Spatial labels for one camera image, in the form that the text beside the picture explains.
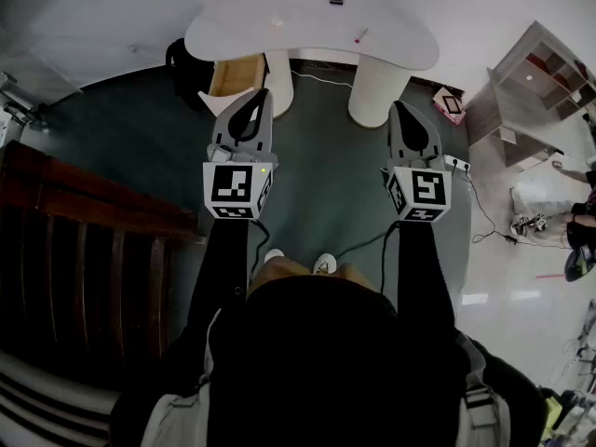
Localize person's black top torso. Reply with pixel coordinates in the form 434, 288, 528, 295
109, 275, 549, 447

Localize white floor cable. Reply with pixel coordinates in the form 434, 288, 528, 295
289, 68, 356, 88

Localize black floor cable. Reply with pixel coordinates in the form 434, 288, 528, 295
463, 169, 572, 251

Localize grey strap harness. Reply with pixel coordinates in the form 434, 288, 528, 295
147, 309, 513, 447

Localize person's right leg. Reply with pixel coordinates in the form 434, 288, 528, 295
332, 263, 379, 292

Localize white sack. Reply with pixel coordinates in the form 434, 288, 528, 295
509, 182, 568, 217

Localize person's left forearm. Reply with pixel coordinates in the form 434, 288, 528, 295
185, 216, 262, 344

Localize black round stool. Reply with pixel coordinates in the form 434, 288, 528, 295
563, 244, 596, 284

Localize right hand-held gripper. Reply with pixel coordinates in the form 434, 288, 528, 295
384, 100, 456, 224

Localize white kidney-shaped table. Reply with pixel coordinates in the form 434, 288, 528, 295
183, 0, 441, 129

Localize person's right forearm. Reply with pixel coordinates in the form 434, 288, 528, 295
394, 220, 460, 332

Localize white power strip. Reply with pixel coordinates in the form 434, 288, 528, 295
443, 154, 472, 173

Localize pink box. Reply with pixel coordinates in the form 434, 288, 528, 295
431, 86, 467, 126

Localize striped stairs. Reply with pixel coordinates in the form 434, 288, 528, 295
0, 349, 120, 447

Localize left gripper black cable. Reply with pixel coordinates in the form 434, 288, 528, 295
245, 219, 272, 292

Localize person's leg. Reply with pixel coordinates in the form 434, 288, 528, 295
246, 254, 312, 297
332, 263, 379, 292

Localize wooden shelf unit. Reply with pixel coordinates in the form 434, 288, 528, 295
464, 20, 596, 172

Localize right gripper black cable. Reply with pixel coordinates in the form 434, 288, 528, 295
333, 221, 400, 295

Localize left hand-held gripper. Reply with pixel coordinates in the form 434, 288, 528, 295
202, 88, 279, 222

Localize person's left leg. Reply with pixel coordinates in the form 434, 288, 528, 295
246, 254, 312, 297

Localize black bag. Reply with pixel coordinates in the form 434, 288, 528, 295
164, 37, 216, 112

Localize person's right white shoe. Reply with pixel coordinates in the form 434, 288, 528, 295
312, 252, 338, 275

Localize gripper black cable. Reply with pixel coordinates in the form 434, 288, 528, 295
333, 221, 400, 295
245, 219, 272, 292

